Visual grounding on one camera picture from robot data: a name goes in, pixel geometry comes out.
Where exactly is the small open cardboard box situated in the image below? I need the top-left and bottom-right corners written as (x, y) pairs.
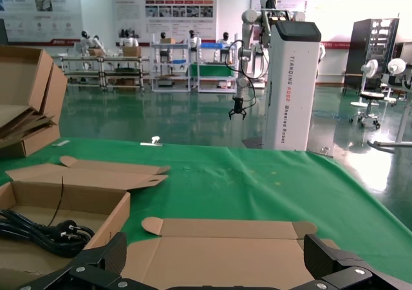
top-left (0, 156), bottom-right (171, 280)

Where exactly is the low cardboard box under stack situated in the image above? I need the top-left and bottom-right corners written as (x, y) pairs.
top-left (0, 123), bottom-right (61, 159)

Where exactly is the metal pipe workbench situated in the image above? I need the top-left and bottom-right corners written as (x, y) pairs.
top-left (102, 55), bottom-right (151, 92)
top-left (59, 54), bottom-right (106, 90)

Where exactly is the flattened cardboard sheet stack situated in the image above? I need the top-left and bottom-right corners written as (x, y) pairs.
top-left (0, 107), bottom-right (57, 148)

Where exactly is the black power cord with tie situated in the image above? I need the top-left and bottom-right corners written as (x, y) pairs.
top-left (0, 176), bottom-right (96, 259)

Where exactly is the white background humanoid robot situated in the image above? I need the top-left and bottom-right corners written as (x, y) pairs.
top-left (158, 31), bottom-right (171, 63)
top-left (187, 29), bottom-right (201, 60)
top-left (119, 29), bottom-right (142, 57)
top-left (74, 29), bottom-right (104, 71)
top-left (218, 32), bottom-right (233, 62)

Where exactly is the white standing fan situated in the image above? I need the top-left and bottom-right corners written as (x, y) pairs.
top-left (380, 57), bottom-right (407, 105)
top-left (350, 59), bottom-right (379, 108)

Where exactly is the open cardboard box with cables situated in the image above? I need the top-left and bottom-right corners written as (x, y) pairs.
top-left (120, 217), bottom-right (342, 290)

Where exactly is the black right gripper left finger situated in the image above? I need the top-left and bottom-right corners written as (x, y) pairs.
top-left (17, 231), bottom-right (136, 290)

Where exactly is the black server rack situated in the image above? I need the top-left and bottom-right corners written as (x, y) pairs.
top-left (342, 17), bottom-right (400, 95)

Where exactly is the green tablecloth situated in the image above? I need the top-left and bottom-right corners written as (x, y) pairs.
top-left (0, 138), bottom-right (412, 290)

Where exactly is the white shelving rack green panel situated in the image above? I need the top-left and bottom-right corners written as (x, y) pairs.
top-left (195, 42), bottom-right (238, 94)

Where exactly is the wall poster board with red header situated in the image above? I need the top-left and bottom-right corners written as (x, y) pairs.
top-left (111, 0), bottom-right (218, 44)
top-left (0, 0), bottom-right (82, 45)
top-left (250, 0), bottom-right (362, 46)

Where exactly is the black stool with chrome base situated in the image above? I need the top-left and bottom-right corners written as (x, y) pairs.
top-left (348, 91), bottom-right (386, 130)

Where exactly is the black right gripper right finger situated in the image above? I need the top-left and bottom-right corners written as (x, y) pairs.
top-left (289, 233), bottom-right (412, 290)

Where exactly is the white desk frame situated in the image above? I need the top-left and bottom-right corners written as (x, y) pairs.
top-left (366, 77), bottom-right (412, 155)

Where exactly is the large open cardboard carton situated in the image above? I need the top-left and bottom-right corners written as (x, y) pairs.
top-left (0, 45), bottom-right (69, 127)

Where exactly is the grey white machine base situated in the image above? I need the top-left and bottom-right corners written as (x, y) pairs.
top-left (225, 0), bottom-right (326, 151)

